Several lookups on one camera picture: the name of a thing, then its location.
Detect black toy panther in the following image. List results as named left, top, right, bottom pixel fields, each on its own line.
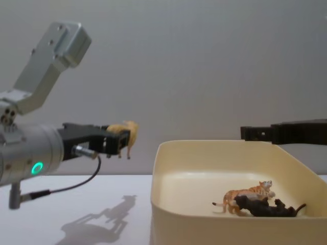
left=233, top=195, right=307, bottom=218

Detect tan toy animal figure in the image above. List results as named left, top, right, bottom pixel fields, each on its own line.
left=106, top=120, right=140, bottom=160

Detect thin dark gripper cable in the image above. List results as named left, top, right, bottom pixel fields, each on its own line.
left=20, top=145, right=102, bottom=202

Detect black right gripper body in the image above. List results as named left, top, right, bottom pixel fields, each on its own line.
left=270, top=118, right=327, bottom=146

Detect orange striped toy tiger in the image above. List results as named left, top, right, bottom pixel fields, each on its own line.
left=212, top=180, right=276, bottom=215

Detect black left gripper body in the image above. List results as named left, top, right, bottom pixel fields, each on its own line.
left=57, top=122, right=106, bottom=162

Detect white table cloth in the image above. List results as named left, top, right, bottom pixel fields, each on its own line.
left=0, top=174, right=327, bottom=245

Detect cream plastic bin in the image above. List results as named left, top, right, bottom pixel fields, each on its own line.
left=149, top=139, right=327, bottom=245

